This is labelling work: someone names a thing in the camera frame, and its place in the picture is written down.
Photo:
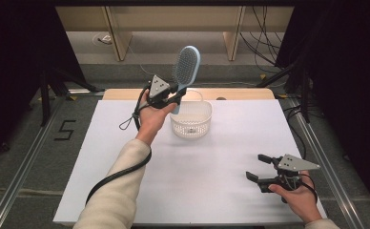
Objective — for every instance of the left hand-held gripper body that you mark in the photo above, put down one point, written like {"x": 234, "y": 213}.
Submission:
{"x": 157, "y": 87}

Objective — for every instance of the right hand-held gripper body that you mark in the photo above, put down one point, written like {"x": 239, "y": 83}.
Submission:
{"x": 292, "y": 163}

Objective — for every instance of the light blue hairbrush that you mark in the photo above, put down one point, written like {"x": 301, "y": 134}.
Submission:
{"x": 185, "y": 66}

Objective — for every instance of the white plastic basket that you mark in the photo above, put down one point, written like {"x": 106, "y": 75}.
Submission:
{"x": 192, "y": 129}

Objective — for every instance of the person's left hand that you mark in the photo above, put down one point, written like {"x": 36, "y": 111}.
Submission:
{"x": 151, "y": 120}

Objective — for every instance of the person's right hand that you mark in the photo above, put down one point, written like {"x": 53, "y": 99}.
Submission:
{"x": 299, "y": 200}

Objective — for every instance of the white table cover board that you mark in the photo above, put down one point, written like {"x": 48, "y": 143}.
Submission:
{"x": 211, "y": 178}

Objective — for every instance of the yellow tape piece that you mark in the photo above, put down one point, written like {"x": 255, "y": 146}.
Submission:
{"x": 263, "y": 76}
{"x": 72, "y": 98}
{"x": 282, "y": 95}

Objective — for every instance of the beige wooden desk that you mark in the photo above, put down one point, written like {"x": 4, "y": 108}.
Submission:
{"x": 148, "y": 19}

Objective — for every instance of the black tripod stand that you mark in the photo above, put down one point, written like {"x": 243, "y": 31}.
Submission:
{"x": 45, "y": 95}
{"x": 305, "y": 95}

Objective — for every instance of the round floor socket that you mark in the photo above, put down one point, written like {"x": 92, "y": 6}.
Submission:
{"x": 103, "y": 38}

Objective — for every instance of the black curtain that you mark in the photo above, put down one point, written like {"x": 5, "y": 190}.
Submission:
{"x": 351, "y": 79}
{"x": 14, "y": 63}

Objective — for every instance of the aluminium floor rail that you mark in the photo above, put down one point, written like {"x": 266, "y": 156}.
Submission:
{"x": 329, "y": 171}
{"x": 17, "y": 181}

